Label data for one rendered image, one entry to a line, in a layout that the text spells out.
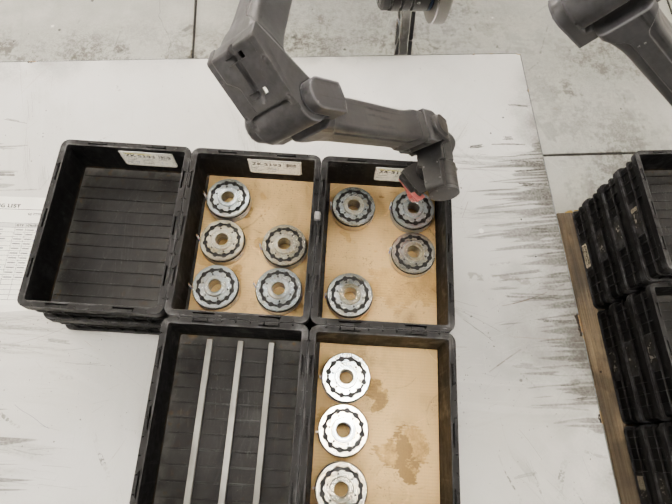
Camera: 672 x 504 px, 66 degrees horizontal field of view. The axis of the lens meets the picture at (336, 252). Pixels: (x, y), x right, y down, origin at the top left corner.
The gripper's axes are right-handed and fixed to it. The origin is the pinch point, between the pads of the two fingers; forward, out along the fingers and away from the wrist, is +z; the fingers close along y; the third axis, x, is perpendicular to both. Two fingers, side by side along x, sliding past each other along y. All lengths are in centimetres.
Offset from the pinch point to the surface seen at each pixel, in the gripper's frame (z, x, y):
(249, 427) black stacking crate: 12, -20, -59
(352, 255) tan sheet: 11.8, -0.5, -18.7
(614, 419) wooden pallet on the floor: 82, -80, 39
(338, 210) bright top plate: 8.9, 9.9, -15.6
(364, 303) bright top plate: 8.9, -12.1, -23.8
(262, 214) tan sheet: 11.5, 20.3, -30.7
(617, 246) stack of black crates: 58, -35, 69
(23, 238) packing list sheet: 24, 55, -84
